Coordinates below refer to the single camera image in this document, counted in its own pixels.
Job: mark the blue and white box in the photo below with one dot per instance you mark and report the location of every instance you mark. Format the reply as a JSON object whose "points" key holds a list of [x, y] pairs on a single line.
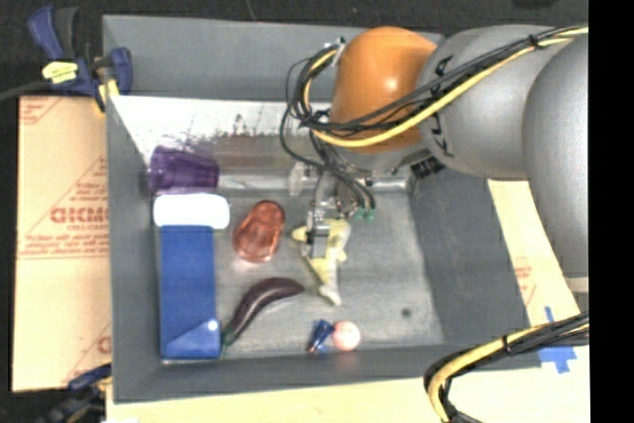
{"points": [[187, 277]]}

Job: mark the grey metal bin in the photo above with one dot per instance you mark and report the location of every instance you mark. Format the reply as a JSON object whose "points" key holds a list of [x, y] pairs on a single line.
{"points": [[386, 272]]}

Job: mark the brown cardboard board, red print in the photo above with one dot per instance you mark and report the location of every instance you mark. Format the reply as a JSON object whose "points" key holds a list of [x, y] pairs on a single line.
{"points": [[59, 262]]}

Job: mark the purple toy eggplant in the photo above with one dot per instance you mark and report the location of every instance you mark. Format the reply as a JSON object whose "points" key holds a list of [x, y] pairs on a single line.
{"points": [[262, 297]]}

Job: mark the purple plastic cup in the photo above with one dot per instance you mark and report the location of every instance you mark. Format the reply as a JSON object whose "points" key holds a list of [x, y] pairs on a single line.
{"points": [[183, 169]]}

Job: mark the small blue pointed object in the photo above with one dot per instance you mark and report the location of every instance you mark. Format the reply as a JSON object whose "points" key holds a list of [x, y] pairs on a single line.
{"points": [[319, 337]]}

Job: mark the pink ball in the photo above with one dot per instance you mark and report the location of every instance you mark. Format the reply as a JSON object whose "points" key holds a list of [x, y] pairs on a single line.
{"points": [[346, 336]]}

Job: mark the black cylinder on white bracket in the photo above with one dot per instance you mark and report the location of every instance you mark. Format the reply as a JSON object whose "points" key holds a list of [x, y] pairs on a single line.
{"points": [[425, 168]]}

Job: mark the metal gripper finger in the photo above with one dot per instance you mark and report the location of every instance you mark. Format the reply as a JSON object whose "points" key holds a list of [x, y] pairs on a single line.
{"points": [[314, 216], [319, 240]]}

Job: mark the orange plastic cup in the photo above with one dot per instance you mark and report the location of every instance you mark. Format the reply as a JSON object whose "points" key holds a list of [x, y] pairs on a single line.
{"points": [[258, 233]]}

